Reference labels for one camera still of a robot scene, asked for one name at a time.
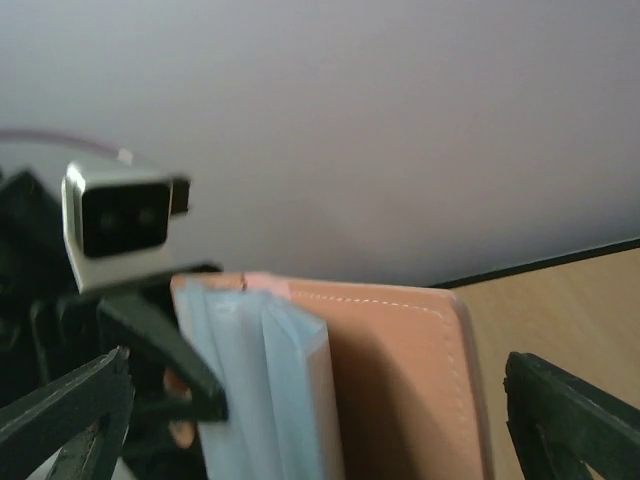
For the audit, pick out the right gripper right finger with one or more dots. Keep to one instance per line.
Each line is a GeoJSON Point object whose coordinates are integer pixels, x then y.
{"type": "Point", "coordinates": [563, 427]}

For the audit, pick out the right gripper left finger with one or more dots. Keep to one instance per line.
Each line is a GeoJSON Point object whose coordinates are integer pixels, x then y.
{"type": "Point", "coordinates": [79, 420]}

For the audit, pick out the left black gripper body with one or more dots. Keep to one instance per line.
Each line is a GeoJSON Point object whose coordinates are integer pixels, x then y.
{"type": "Point", "coordinates": [171, 381]}

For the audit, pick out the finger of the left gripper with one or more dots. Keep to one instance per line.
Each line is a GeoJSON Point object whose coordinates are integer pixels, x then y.
{"type": "Point", "coordinates": [131, 321]}

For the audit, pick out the pink leather card holder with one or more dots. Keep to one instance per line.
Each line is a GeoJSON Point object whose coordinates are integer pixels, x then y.
{"type": "Point", "coordinates": [332, 380]}

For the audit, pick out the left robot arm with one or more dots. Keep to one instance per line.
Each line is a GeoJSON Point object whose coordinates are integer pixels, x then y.
{"type": "Point", "coordinates": [34, 266]}

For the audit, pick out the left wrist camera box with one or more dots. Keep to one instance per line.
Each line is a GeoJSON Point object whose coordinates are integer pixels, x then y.
{"type": "Point", "coordinates": [116, 219]}

